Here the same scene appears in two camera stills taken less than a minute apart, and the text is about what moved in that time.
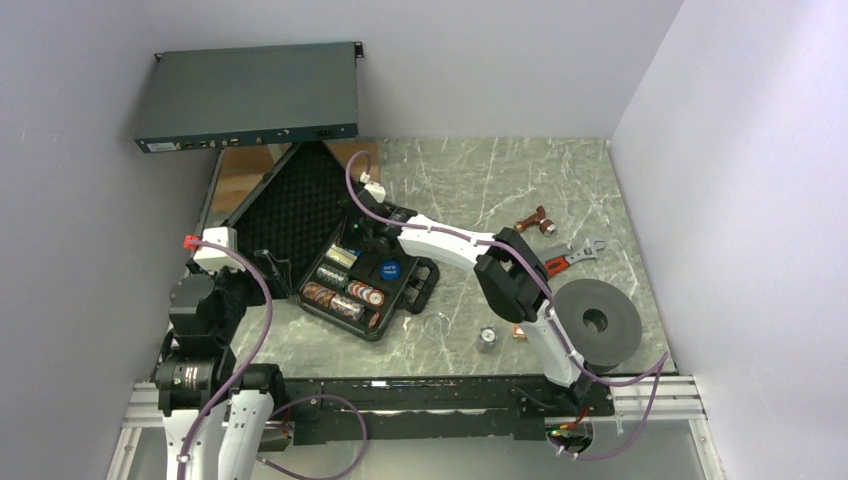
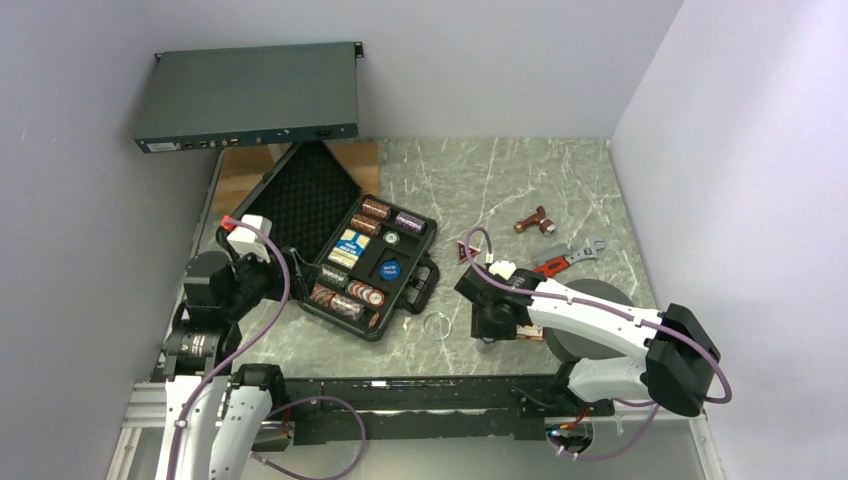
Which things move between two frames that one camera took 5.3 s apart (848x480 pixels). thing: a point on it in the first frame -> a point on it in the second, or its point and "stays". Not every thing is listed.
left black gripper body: [274, 285] -> [294, 282]
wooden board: [245, 169] stays
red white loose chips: [369, 294] stays
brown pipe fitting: [546, 226] stays
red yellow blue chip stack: [317, 293] stays
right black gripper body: [365, 234] -> [484, 322]
